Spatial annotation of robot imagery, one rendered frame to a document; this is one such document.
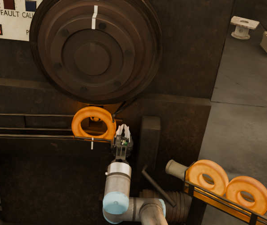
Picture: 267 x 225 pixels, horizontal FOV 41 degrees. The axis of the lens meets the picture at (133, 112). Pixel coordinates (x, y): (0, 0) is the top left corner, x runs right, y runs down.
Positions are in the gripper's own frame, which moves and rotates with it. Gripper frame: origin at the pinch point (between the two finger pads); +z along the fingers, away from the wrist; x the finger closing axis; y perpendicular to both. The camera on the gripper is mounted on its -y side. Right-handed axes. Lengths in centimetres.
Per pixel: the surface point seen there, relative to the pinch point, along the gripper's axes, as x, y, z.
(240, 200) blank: -45, 4, -30
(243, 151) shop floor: -91, -99, 61
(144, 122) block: -8.2, 5.4, -0.4
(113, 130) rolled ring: 4.2, 1.3, -2.8
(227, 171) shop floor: -74, -91, 38
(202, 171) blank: -30.9, 5.9, -20.5
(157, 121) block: -13.6, 4.8, 1.7
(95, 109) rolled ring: 11.9, 9.3, 1.2
